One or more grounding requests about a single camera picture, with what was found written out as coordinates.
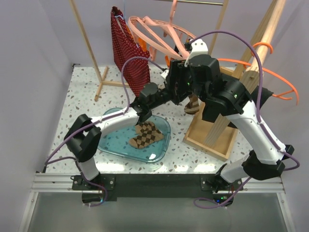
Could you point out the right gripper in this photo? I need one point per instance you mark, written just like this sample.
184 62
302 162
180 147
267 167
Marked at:
177 68

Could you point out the pink round clip hanger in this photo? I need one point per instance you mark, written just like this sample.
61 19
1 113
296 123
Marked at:
165 37

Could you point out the beige brown argyle sock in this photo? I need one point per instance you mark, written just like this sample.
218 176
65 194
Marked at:
147 134

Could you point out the red polka dot garment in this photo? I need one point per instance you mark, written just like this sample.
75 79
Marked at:
126 51

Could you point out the light blue hanger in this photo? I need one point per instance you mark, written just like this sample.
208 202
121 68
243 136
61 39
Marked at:
122 9

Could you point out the aluminium rail frame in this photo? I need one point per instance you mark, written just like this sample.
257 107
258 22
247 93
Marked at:
52 206

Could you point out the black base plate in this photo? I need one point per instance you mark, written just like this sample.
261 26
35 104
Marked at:
110 187

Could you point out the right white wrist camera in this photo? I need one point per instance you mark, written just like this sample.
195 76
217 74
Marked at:
195 48

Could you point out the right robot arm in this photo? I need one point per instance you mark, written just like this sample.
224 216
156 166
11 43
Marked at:
225 95

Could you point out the wooden clothes rack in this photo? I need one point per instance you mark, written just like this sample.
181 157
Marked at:
214 137

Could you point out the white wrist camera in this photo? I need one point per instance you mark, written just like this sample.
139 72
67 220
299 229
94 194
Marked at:
195 48
165 73

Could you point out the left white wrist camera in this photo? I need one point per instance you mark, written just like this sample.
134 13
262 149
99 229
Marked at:
165 73

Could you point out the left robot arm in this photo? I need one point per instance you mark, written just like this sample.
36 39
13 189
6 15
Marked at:
83 138

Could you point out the blue transparent plastic basin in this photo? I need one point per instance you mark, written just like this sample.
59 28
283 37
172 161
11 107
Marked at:
116 143

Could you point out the black garment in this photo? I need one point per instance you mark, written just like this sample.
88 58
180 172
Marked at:
265 95

